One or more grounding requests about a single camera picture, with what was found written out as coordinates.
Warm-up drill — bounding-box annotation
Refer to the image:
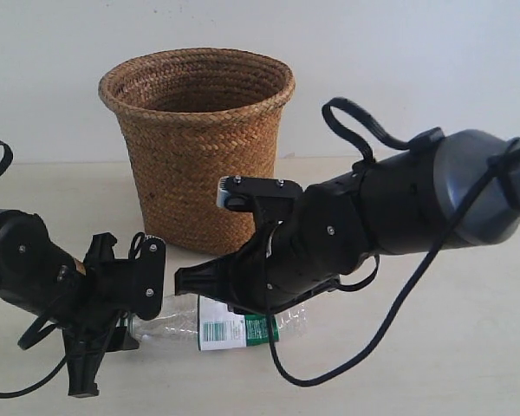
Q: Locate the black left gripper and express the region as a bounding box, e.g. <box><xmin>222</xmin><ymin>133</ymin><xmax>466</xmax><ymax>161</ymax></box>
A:
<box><xmin>54</xmin><ymin>232</ymin><xmax>140</xmax><ymax>397</ymax></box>

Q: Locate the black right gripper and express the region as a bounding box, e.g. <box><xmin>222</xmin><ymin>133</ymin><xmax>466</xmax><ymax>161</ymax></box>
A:
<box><xmin>173</xmin><ymin>177</ymin><xmax>377</xmax><ymax>314</ymax></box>

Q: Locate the clear plastic bottle green label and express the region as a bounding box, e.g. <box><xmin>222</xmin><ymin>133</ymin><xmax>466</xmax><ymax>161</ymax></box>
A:
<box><xmin>119</xmin><ymin>292</ymin><xmax>309</xmax><ymax>352</ymax></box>

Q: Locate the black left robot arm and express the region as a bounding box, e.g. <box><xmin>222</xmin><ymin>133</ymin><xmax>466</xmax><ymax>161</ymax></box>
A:
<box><xmin>0</xmin><ymin>210</ymin><xmax>137</xmax><ymax>399</ymax></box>

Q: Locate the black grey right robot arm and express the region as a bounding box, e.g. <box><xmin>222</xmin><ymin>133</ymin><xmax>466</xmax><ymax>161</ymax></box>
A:
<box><xmin>174</xmin><ymin>130</ymin><xmax>520</xmax><ymax>315</ymax></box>

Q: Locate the brown woven wicker basket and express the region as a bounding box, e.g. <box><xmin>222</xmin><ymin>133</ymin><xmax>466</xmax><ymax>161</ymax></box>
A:
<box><xmin>98</xmin><ymin>47</ymin><xmax>296</xmax><ymax>256</ymax></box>

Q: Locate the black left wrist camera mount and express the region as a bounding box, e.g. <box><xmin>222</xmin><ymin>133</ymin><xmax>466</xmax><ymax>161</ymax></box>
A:
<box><xmin>128</xmin><ymin>232</ymin><xmax>166</xmax><ymax>321</ymax></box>

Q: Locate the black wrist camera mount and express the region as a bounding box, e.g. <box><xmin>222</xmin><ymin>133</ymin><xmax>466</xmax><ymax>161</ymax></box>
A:
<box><xmin>216</xmin><ymin>175</ymin><xmax>303</xmax><ymax>228</ymax></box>
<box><xmin>128</xmin><ymin>232</ymin><xmax>166</xmax><ymax>321</ymax></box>

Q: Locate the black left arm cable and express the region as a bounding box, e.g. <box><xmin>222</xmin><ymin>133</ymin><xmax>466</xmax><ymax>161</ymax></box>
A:
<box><xmin>0</xmin><ymin>138</ymin><xmax>68</xmax><ymax>400</ymax></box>

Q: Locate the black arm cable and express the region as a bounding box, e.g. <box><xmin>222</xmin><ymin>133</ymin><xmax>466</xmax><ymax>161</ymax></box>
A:
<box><xmin>0</xmin><ymin>138</ymin><xmax>68</xmax><ymax>400</ymax></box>
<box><xmin>263</xmin><ymin>97</ymin><xmax>520</xmax><ymax>376</ymax></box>

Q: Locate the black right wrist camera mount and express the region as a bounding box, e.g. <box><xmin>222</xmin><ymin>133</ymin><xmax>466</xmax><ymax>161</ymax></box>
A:
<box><xmin>216</xmin><ymin>175</ymin><xmax>303</xmax><ymax>228</ymax></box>

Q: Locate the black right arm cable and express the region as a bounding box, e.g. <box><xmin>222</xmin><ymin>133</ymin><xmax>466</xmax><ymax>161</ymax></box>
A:
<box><xmin>263</xmin><ymin>97</ymin><xmax>520</xmax><ymax>376</ymax></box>

